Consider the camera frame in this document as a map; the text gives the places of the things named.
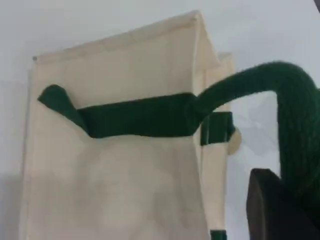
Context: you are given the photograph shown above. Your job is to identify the cream canvas bag green handles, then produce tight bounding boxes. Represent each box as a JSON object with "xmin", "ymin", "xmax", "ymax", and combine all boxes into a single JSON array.
[{"xmin": 21, "ymin": 9, "xmax": 320, "ymax": 240}]

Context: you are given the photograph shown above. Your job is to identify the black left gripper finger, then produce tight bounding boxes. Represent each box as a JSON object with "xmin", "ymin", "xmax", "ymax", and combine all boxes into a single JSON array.
[{"xmin": 246, "ymin": 168, "xmax": 320, "ymax": 240}]

